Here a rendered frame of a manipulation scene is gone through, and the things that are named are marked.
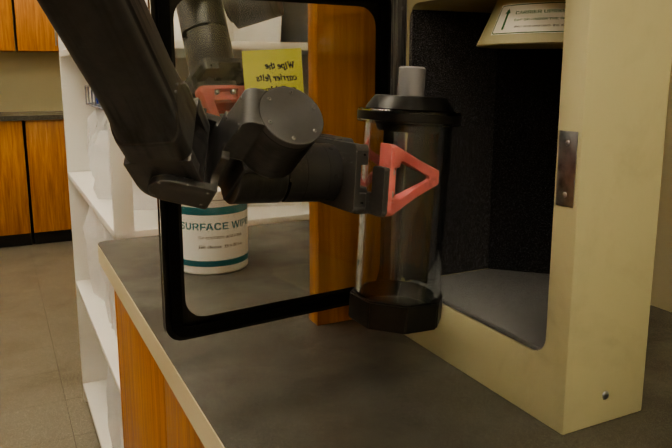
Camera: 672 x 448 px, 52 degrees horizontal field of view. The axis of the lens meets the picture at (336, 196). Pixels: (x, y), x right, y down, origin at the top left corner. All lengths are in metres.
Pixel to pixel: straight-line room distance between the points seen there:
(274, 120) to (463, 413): 0.37
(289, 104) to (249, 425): 0.33
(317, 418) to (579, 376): 0.26
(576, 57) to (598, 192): 0.13
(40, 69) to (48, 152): 0.82
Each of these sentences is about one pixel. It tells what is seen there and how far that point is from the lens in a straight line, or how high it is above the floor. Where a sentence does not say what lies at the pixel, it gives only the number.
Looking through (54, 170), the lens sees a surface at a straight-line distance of 5.52.
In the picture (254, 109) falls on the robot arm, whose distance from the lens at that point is 0.55.
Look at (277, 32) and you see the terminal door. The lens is 0.80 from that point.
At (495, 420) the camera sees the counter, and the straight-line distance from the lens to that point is 0.75.
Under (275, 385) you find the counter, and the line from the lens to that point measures 0.80.
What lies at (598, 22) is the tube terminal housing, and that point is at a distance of 0.66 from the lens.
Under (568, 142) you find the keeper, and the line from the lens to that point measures 0.66.
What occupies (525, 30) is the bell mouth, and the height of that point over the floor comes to 1.33.
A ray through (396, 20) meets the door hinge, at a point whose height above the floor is 1.35.
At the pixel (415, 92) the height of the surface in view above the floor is 1.27.
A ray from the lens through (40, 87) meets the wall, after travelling 6.02.
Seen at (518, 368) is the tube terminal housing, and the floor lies 0.98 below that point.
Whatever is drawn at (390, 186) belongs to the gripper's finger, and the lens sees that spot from 0.63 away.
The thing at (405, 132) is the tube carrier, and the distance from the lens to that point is 0.67.
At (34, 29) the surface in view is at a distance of 5.69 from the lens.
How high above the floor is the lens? 1.29
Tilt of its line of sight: 10 degrees down
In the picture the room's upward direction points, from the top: straight up
